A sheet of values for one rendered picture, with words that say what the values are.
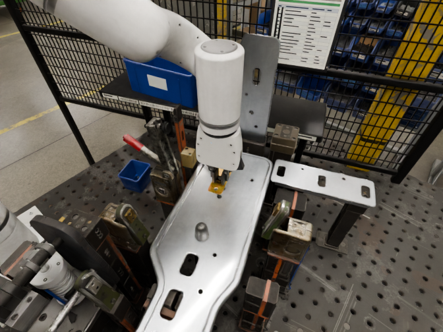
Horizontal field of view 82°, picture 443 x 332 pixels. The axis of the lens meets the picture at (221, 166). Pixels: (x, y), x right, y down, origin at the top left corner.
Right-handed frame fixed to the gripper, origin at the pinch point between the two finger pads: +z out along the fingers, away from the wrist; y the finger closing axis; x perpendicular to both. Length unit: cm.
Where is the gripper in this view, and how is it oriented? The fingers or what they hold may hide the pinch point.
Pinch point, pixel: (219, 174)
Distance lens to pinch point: 64.9
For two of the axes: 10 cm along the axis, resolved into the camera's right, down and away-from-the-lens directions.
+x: 3.3, -6.8, 6.5
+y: 9.4, 2.4, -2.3
